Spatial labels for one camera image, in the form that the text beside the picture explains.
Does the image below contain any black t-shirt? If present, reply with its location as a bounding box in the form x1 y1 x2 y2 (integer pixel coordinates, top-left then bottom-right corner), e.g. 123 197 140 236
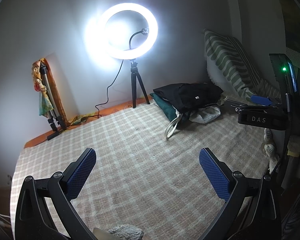
153 83 223 113

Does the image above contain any pile of white green clothes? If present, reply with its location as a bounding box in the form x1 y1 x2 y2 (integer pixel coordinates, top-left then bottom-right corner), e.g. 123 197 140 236
150 93 228 140

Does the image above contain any right hand grey glove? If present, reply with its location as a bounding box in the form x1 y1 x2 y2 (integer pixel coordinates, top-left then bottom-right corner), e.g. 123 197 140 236
261 128 280 174

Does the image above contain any left hand grey glove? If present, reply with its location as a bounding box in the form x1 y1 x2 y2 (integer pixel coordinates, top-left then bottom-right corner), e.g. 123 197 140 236
108 224 144 240

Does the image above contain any checkered beige bed blanket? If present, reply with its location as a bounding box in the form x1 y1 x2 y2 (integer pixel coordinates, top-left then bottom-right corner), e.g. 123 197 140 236
10 103 269 239

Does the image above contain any green striped white pillow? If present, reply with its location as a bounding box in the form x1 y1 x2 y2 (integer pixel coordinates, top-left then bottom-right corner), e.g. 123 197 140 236
203 29 281 101

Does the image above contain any black ring light cable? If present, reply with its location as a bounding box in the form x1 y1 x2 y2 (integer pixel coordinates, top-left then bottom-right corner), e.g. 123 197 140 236
94 59 124 119

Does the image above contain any black ring light tripod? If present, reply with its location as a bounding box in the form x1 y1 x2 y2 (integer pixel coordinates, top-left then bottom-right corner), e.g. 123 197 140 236
129 58 151 109

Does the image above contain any bright ring light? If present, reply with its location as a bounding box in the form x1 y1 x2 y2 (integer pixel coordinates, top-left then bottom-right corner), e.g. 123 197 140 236
83 3 159 70

